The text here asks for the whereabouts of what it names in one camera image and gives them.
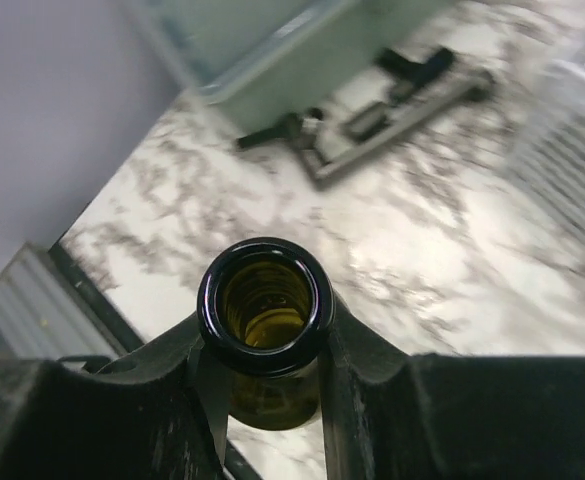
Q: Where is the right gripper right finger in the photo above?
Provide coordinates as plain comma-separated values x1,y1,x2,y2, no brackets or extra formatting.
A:
319,296,407,479

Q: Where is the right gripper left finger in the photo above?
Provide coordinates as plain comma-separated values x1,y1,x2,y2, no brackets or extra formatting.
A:
95,317,230,479

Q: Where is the metal corkscrew opener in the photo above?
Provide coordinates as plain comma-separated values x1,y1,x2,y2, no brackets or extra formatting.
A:
234,47,496,190

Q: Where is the green bottle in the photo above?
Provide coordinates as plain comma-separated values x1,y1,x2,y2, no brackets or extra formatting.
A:
196,237,336,431

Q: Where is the translucent green storage box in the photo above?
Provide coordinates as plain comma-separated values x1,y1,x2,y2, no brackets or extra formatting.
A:
125,0,452,133

